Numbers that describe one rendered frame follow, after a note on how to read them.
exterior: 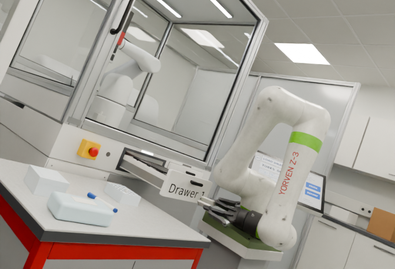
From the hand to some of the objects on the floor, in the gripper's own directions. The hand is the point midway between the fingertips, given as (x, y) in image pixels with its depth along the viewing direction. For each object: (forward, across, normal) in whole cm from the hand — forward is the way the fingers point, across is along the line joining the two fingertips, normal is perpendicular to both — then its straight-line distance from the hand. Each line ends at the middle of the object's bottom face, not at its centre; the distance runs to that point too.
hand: (206, 202), depth 144 cm
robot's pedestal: (-11, -56, -65) cm, 86 cm away
